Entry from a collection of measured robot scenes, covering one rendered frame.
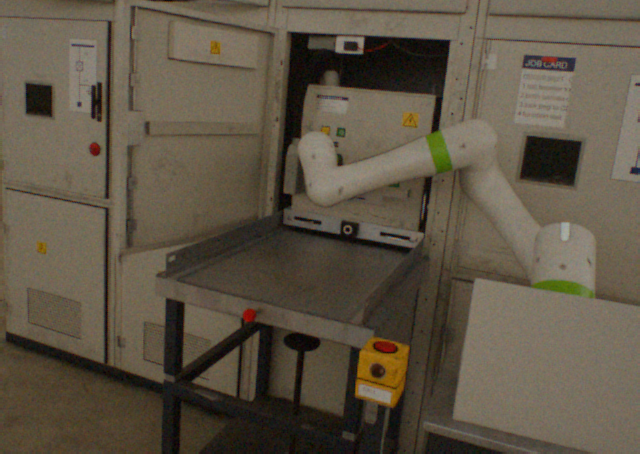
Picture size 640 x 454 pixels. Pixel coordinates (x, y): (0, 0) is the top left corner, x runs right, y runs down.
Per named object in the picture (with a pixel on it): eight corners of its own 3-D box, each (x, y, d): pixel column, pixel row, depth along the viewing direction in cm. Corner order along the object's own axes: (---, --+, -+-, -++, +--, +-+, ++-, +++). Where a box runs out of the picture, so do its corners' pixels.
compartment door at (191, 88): (107, 251, 169) (111, -4, 153) (254, 224, 218) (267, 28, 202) (120, 256, 165) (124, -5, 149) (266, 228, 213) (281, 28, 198)
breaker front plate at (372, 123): (415, 235, 194) (434, 97, 184) (290, 213, 211) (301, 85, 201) (416, 235, 195) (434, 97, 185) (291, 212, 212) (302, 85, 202)
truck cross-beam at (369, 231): (422, 249, 194) (424, 233, 193) (282, 223, 213) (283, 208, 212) (424, 246, 198) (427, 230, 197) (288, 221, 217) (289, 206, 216)
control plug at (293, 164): (295, 195, 198) (299, 146, 194) (282, 193, 200) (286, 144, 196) (303, 192, 205) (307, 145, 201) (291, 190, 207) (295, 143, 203)
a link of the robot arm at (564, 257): (591, 326, 123) (594, 252, 132) (596, 296, 111) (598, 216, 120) (529, 318, 128) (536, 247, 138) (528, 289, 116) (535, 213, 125)
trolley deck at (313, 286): (372, 352, 129) (375, 328, 128) (154, 295, 151) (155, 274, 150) (428, 274, 191) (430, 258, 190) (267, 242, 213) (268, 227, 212)
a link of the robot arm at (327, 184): (427, 145, 160) (423, 127, 150) (439, 181, 155) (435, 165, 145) (309, 183, 167) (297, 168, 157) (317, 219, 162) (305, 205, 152)
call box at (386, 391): (393, 409, 104) (400, 360, 102) (353, 398, 107) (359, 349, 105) (403, 390, 111) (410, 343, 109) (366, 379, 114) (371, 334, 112)
